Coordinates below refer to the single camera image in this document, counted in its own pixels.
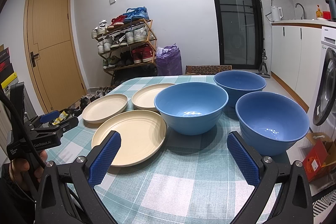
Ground black white patterned rug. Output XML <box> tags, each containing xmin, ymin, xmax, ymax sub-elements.
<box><xmin>313</xmin><ymin>190</ymin><xmax>335</xmax><ymax>217</ymax></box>

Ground red orange cardboard box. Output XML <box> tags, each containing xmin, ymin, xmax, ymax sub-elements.
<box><xmin>303</xmin><ymin>132</ymin><xmax>335</xmax><ymax>182</ymax></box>

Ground black framed glass door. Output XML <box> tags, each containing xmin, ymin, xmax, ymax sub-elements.
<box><xmin>214</xmin><ymin>0</ymin><xmax>264</xmax><ymax>70</ymax></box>

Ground white kitchen cabinets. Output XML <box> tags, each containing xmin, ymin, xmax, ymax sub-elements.
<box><xmin>270</xmin><ymin>20</ymin><xmax>322</xmax><ymax>111</ymax></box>

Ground patterned cardboard box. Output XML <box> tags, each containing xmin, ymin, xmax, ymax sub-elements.
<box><xmin>186</xmin><ymin>65</ymin><xmax>232</xmax><ymax>75</ymax></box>

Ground blue bowl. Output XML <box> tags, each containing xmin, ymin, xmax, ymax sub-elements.
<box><xmin>235</xmin><ymin>92</ymin><xmax>309</xmax><ymax>156</ymax></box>
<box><xmin>214</xmin><ymin>71</ymin><xmax>266</xmax><ymax>108</ymax></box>
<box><xmin>154</xmin><ymin>82</ymin><xmax>229</xmax><ymax>136</ymax></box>

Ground purple plastic bag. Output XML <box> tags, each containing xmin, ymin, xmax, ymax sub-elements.
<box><xmin>156</xmin><ymin>44</ymin><xmax>183</xmax><ymax>76</ymax></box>

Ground teal checked tablecloth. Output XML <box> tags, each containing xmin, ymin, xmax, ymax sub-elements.
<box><xmin>44</xmin><ymin>74</ymin><xmax>292</xmax><ymax>224</ymax></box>

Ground kitchen faucet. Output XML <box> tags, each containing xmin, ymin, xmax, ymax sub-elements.
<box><xmin>294</xmin><ymin>2</ymin><xmax>308</xmax><ymax>20</ymax></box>

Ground wooden shoe rack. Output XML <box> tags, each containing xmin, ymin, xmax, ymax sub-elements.
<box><xmin>91</xmin><ymin>6</ymin><xmax>157</xmax><ymax>87</ymax></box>

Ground vacuum cleaner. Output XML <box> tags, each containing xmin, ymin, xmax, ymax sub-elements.
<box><xmin>256</xmin><ymin>0</ymin><xmax>271</xmax><ymax>79</ymax></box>

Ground person's left hand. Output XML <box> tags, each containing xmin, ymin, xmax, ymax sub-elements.
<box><xmin>9</xmin><ymin>150</ymin><xmax>48</xmax><ymax>191</ymax></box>

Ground wooden door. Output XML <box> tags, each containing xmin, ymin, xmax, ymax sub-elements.
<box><xmin>23</xmin><ymin>0</ymin><xmax>87</xmax><ymax>113</ymax></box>

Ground white washing machine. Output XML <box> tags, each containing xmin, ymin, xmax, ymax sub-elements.
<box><xmin>308</xmin><ymin>26</ymin><xmax>336</xmax><ymax>140</ymax></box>

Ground cream plate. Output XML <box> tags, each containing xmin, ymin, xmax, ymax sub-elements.
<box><xmin>91</xmin><ymin>112</ymin><xmax>167</xmax><ymax>167</ymax></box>
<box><xmin>131</xmin><ymin>83</ymin><xmax>174</xmax><ymax>112</ymax></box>
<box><xmin>82</xmin><ymin>94</ymin><xmax>128</xmax><ymax>124</ymax></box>

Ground white electric kettle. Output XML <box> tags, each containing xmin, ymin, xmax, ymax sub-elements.
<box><xmin>271</xmin><ymin>6</ymin><xmax>284</xmax><ymax>22</ymax></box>

